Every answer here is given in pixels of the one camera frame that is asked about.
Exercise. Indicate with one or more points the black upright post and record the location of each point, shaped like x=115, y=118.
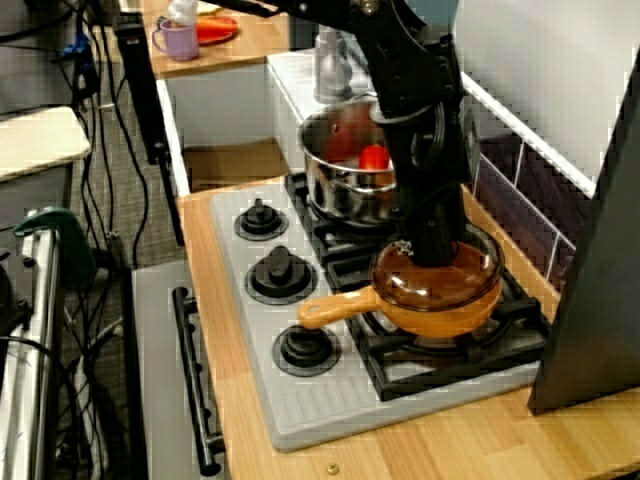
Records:
x=137, y=90

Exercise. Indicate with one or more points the orange plate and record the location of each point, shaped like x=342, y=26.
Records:
x=217, y=30

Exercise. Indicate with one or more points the cream board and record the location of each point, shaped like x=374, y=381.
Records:
x=35, y=142

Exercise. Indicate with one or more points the black burner grate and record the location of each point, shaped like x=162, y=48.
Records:
x=450, y=370
x=300, y=190

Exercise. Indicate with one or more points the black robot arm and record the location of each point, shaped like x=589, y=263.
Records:
x=400, y=65

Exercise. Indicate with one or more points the white sink basin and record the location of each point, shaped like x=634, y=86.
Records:
x=220, y=105

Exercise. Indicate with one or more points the purple cup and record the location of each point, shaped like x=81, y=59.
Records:
x=180, y=42

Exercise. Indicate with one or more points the black side panel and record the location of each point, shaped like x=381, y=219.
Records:
x=595, y=300

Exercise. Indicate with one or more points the aluminium extrusion frame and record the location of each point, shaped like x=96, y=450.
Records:
x=30, y=350

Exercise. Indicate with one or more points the white toy oven cabinet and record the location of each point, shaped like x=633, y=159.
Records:
x=160, y=375

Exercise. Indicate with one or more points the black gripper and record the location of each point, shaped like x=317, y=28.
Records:
x=430, y=160

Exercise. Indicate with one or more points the glass lid with yellow knob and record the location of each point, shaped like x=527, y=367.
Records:
x=440, y=285

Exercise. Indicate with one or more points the orange toy frying pan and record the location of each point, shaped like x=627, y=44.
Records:
x=345, y=305

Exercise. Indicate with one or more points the red toy pepper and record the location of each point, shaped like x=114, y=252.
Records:
x=374, y=157

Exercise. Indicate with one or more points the grey stove top plate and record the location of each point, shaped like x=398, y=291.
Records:
x=250, y=350

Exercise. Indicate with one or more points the stainless steel pot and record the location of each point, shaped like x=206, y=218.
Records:
x=340, y=195

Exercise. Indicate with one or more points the brass screw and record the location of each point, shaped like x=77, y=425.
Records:
x=331, y=469

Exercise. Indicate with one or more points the grey toy faucet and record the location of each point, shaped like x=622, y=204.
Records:
x=330, y=70

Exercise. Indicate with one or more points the black stove knob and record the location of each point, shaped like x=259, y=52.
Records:
x=280, y=277
x=260, y=222
x=306, y=350

